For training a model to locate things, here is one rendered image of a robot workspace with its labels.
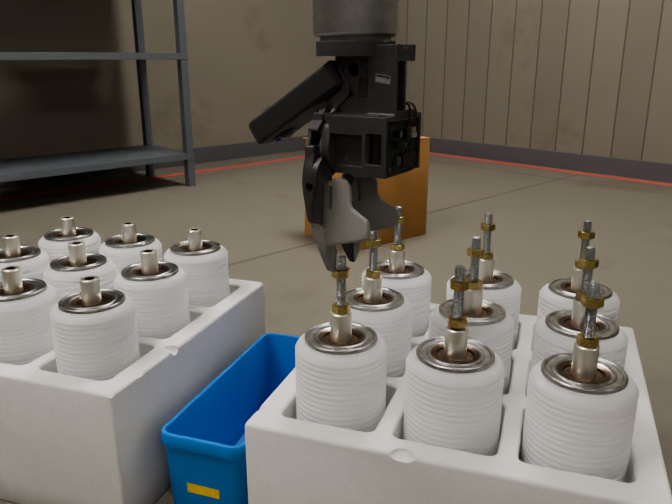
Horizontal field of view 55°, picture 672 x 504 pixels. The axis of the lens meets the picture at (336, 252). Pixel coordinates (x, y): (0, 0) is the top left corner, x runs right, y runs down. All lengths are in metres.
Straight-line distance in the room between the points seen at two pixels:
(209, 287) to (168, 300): 0.11
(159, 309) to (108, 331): 0.11
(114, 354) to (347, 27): 0.46
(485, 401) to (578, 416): 0.08
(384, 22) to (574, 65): 2.81
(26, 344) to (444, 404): 0.51
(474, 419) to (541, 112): 2.89
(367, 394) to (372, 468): 0.07
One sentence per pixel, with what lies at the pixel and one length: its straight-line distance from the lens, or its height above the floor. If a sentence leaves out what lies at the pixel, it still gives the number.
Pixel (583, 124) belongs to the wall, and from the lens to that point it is 3.34.
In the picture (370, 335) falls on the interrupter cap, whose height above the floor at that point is 0.25.
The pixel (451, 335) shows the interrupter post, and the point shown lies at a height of 0.28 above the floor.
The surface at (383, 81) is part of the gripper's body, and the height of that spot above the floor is 0.51.
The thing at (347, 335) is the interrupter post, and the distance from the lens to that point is 0.66.
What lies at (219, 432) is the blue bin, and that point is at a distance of 0.91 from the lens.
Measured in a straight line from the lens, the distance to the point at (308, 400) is 0.67.
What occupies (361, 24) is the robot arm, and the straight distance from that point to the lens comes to 0.57.
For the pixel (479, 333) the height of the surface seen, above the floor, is 0.25.
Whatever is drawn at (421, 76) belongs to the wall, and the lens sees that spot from 3.86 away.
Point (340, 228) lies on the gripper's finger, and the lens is 0.59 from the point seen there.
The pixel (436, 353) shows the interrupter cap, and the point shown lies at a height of 0.25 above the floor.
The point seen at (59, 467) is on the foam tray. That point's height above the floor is 0.07.
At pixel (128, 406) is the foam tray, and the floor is 0.15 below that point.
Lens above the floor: 0.53
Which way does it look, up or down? 17 degrees down
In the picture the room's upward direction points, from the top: straight up
